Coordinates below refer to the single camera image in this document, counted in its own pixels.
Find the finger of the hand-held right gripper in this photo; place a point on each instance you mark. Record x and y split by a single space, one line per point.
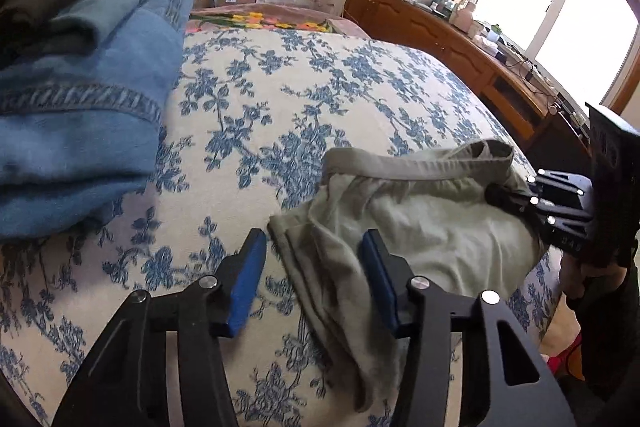
562 188
560 227

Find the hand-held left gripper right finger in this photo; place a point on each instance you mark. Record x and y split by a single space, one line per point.
382 287

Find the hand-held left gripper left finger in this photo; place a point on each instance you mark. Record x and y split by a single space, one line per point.
245 287

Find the grey-green pants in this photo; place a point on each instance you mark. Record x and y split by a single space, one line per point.
440 232

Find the person's right hand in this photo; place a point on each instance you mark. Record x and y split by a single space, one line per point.
571 279

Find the dark furniture panel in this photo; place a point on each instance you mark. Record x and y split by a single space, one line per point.
560 147

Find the person's dark clothing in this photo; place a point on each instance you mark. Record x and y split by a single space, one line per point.
610 347

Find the pink bottle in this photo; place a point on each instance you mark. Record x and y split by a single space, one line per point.
466 18

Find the long wooden cabinet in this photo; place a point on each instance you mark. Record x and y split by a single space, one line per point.
425 27

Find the blue floral bedspread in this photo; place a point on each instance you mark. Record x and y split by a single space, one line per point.
300 82

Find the pink flowered blanket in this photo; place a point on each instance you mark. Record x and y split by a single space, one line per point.
300 14

